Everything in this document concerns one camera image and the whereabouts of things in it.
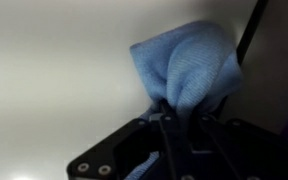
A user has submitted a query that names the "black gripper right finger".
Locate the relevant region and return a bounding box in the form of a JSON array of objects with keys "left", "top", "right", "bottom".
[{"left": 192, "top": 113, "right": 288, "bottom": 180}]

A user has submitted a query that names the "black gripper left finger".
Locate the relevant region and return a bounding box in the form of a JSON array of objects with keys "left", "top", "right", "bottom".
[{"left": 66, "top": 100, "right": 184, "bottom": 180}]

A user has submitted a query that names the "blue microfiber towel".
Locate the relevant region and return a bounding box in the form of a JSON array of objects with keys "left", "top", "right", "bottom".
[{"left": 123, "top": 20, "right": 244, "bottom": 180}]

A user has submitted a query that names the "black framed whiteboard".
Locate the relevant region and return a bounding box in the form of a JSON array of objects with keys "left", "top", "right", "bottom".
[{"left": 0, "top": 0, "right": 257, "bottom": 180}]

